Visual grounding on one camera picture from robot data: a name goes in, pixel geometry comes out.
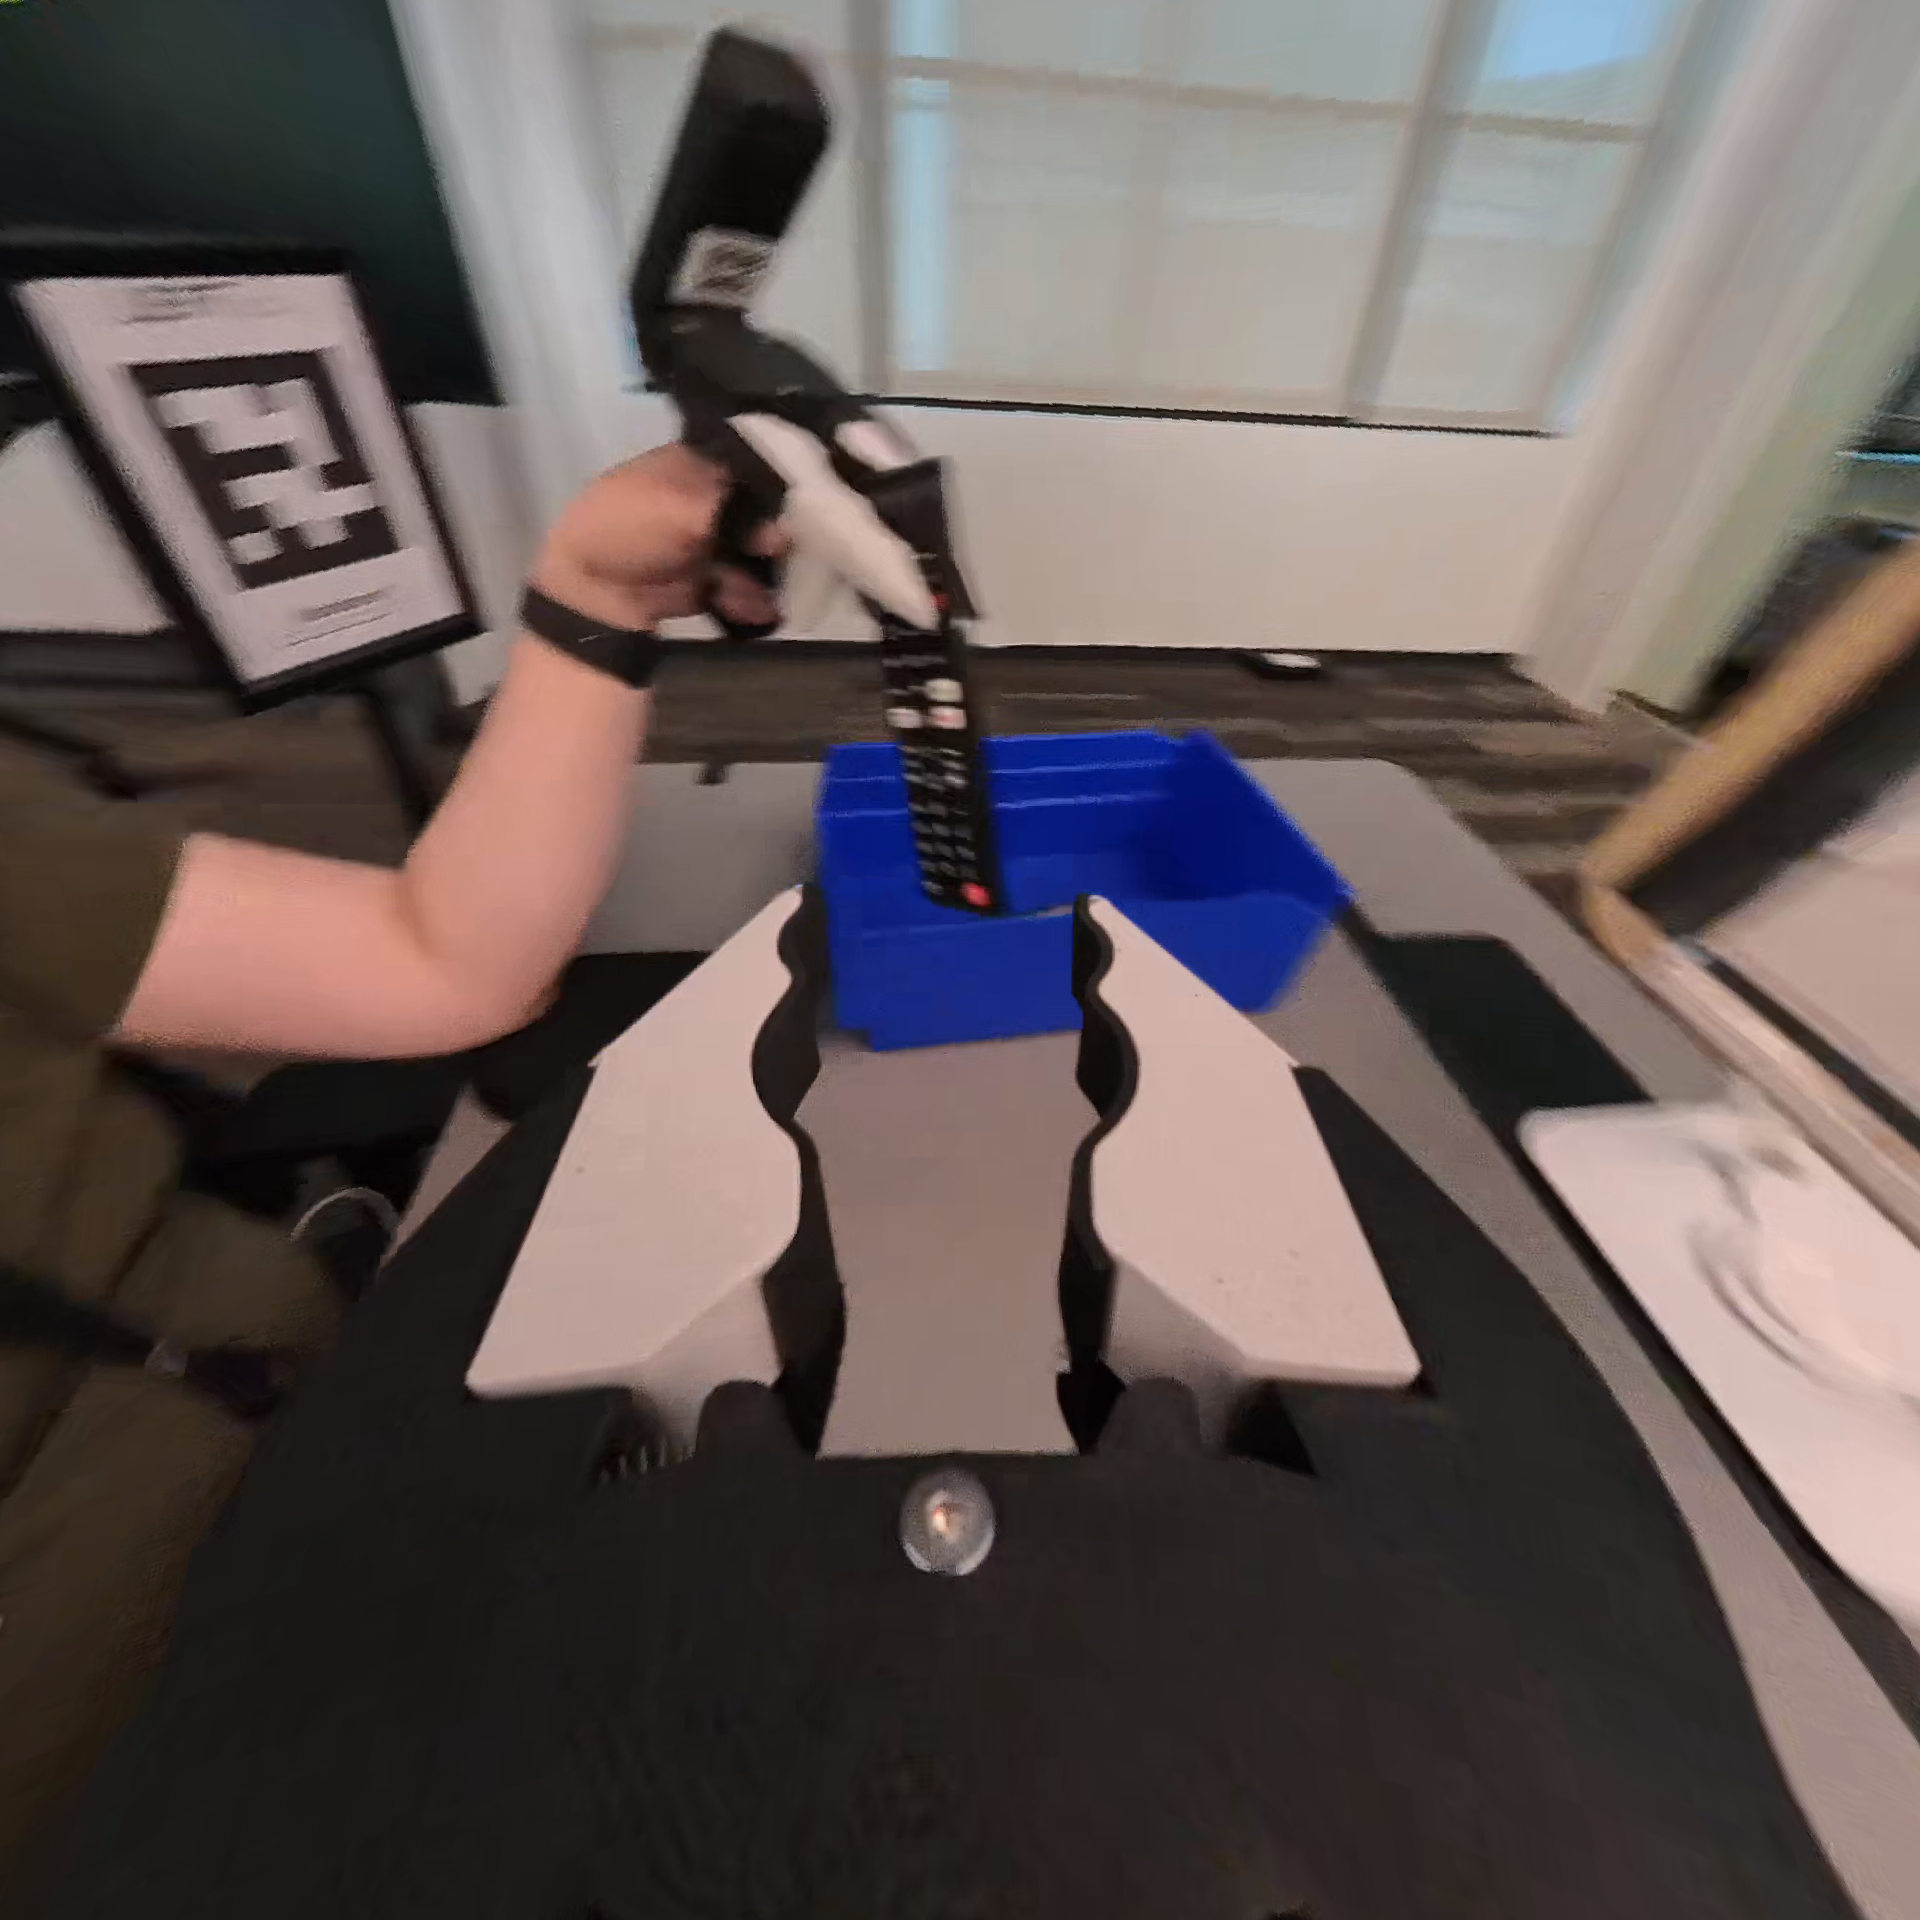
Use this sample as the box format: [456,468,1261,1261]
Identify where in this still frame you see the black table mat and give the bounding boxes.
[1358,933,1653,1121]

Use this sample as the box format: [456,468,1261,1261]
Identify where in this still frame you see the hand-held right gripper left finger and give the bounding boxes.
[464,883,850,1455]

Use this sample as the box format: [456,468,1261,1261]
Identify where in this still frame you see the black remote control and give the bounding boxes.
[877,556,1007,916]

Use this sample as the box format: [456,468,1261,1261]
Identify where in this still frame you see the black sign stand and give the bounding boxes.
[352,660,470,849]

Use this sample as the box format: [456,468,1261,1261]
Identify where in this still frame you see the instruction sheet display board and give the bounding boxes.
[1581,540,1920,1202]

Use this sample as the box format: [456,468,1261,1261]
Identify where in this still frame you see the large black wall screen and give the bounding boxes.
[0,0,506,408]

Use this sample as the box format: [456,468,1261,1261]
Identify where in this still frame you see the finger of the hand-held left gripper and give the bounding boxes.
[732,412,944,633]
[831,394,980,620]

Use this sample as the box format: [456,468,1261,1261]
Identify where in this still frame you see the blue plastic bin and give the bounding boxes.
[815,729,1354,1051]

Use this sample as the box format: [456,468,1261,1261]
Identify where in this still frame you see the black lanyard strap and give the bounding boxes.
[0,1259,288,1419]

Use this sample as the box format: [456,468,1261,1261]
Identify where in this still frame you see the person's left hand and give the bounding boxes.
[536,448,788,640]

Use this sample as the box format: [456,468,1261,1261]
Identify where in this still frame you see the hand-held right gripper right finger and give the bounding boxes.
[1056,893,1424,1455]

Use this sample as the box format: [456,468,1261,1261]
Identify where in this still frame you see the white board stand base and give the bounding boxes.
[1520,1100,1920,1615]

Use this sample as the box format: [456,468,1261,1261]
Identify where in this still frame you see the white marker sign board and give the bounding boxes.
[6,268,484,712]

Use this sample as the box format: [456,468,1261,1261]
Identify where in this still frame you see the person's left forearm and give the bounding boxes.
[112,631,662,1059]

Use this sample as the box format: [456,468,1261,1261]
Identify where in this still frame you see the large paned window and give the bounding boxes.
[586,0,1728,436]

